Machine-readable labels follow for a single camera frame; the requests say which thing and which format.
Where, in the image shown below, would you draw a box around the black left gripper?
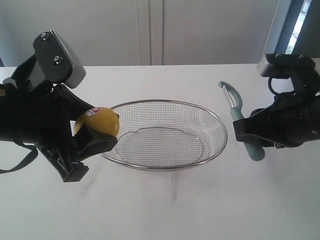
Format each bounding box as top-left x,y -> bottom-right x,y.
0,83 -> 118,183

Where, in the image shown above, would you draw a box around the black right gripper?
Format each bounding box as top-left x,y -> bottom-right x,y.
232,74 -> 320,149

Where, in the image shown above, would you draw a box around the yellow lemon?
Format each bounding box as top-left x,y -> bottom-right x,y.
74,107 -> 120,137

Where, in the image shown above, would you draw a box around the teal handled peeler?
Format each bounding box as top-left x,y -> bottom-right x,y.
218,81 -> 266,162

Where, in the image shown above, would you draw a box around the white cabinet doors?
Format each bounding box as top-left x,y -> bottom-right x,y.
0,0 -> 290,67

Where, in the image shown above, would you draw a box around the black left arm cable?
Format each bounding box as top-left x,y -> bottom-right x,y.
0,139 -> 39,175

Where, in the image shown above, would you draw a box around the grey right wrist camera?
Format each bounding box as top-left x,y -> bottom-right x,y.
257,53 -> 316,79

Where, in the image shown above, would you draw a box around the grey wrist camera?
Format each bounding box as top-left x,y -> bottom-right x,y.
9,29 -> 87,90
257,53 -> 316,79

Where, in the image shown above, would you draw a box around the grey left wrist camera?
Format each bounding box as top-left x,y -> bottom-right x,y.
9,29 -> 87,90

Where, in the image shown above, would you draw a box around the oval wire mesh basket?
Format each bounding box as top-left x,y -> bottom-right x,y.
100,99 -> 228,172

